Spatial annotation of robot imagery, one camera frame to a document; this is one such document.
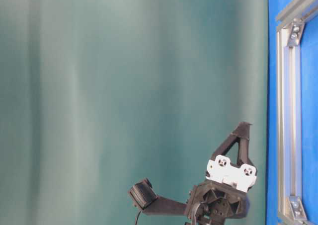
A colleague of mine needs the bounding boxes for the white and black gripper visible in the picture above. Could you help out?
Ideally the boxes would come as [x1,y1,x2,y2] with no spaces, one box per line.
[184,122,257,220]

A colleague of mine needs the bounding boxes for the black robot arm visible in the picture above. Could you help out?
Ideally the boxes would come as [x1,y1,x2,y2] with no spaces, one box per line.
[184,122,257,225]

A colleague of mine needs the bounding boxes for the aluminium extrusion frame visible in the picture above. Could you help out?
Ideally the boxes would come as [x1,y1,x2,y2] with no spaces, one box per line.
[276,0,318,225]

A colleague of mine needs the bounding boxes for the lower aluminium corner bracket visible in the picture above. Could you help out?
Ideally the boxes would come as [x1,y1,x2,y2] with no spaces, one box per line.
[288,196,307,221]

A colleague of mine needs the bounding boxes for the aluminium corner bracket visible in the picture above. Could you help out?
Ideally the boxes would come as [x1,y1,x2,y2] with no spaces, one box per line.
[287,18,305,47]
[288,196,307,221]

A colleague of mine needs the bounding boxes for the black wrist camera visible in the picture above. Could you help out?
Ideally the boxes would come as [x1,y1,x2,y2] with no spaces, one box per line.
[128,178,159,210]

